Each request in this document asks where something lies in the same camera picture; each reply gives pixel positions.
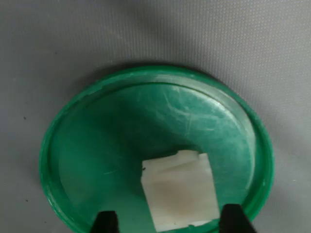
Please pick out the round green lid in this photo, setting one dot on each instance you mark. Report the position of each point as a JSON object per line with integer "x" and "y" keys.
{"x": 102, "y": 145}

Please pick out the small white plastic terminal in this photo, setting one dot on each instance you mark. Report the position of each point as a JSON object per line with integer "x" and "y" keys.
{"x": 179, "y": 189}

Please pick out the dark grey mat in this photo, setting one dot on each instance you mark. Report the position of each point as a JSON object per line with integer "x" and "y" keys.
{"x": 73, "y": 43}

